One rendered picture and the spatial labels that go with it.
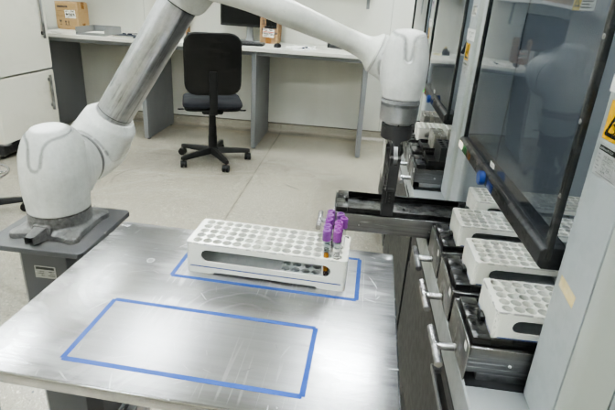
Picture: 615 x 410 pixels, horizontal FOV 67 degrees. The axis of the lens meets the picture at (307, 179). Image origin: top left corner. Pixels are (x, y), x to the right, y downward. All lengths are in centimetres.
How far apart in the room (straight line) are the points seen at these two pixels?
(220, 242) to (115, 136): 62
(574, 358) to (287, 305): 42
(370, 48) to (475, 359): 75
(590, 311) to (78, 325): 72
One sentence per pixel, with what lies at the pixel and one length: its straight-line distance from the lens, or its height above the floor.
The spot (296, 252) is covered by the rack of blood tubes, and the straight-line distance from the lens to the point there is 86.
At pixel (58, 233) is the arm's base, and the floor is 72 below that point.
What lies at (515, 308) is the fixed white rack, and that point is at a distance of 85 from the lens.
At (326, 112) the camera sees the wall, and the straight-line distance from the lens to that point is 478.
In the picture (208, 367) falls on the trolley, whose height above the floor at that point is 82.
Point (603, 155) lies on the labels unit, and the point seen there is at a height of 115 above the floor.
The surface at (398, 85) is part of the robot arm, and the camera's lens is 108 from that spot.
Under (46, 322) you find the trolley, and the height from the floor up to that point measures 82.
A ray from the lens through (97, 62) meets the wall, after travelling 541.
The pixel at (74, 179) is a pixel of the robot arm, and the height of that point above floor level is 85.
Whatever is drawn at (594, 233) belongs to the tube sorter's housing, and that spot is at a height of 106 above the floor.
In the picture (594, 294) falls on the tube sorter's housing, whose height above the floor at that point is 100.
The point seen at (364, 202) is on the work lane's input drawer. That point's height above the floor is 80.
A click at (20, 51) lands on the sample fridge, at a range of 439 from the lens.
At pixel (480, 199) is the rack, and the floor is 86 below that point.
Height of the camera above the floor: 131
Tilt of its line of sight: 21 degrees down
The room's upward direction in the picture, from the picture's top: 4 degrees clockwise
